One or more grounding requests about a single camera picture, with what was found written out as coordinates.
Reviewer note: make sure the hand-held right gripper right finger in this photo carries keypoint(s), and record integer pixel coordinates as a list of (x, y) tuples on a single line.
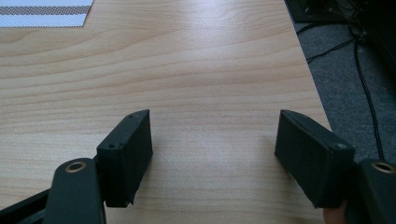
[(311, 155)]

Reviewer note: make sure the white cloth with grey stripe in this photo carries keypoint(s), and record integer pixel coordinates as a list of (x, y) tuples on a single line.
[(43, 13)]

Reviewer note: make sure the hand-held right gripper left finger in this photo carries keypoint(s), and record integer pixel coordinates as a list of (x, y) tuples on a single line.
[(124, 158)]

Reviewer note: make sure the black equipment base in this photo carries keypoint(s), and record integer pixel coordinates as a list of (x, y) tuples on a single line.
[(314, 9)]

